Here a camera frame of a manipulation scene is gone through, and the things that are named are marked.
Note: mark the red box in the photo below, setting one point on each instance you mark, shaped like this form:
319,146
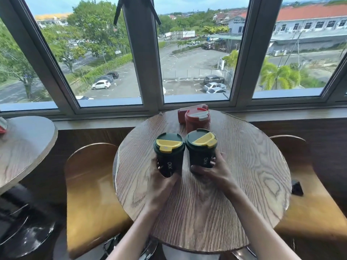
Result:
182,116

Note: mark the red cup grey lid flap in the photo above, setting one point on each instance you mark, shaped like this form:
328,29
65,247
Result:
197,119

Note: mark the person's left thumb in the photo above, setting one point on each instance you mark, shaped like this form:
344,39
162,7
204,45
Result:
173,178

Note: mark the large green tree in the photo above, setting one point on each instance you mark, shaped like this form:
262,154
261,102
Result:
95,27

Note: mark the dark suv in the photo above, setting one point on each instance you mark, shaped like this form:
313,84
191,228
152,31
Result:
213,79

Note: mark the dark green cup yellow lid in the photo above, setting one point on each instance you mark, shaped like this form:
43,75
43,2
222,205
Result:
169,151
201,148

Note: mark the grey window frame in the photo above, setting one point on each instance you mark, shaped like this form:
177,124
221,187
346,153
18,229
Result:
145,64

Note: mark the person's left forearm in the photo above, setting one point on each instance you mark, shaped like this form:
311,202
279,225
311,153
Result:
135,232

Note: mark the small black object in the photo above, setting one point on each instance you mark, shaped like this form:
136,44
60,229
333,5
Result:
297,188

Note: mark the person's right hand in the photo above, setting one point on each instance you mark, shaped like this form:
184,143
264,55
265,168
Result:
219,175

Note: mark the round wooden side table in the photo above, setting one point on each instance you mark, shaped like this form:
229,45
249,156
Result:
24,148

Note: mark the curved wooden stool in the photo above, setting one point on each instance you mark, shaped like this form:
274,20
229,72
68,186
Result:
314,208
92,192

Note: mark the black window stay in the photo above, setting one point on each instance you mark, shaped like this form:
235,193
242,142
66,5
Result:
118,10

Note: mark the red roofed building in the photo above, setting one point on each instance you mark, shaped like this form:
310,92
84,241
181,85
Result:
311,24

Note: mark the person's left hand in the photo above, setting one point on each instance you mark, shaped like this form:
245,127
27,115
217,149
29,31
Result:
158,186

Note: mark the red and white object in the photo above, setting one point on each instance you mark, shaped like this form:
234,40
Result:
2,126

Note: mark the dark grey parked car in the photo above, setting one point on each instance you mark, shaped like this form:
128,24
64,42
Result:
104,78

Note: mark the black parked car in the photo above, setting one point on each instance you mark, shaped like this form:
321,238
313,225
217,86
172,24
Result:
113,75

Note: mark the silver parked car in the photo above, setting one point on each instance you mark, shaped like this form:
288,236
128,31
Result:
214,86
217,90

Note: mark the palm tree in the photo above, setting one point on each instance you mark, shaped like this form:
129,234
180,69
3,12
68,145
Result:
279,75

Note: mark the white parked car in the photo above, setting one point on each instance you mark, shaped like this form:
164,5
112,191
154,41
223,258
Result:
101,84

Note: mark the black round stool base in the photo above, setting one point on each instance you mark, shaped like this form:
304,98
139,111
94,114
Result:
24,227

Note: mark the black chrome stool footrest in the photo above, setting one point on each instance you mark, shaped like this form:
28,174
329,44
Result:
147,249

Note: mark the person's right forearm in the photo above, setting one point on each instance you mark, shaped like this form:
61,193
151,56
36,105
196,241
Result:
257,224

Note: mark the person's right thumb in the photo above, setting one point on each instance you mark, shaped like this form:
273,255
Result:
199,169

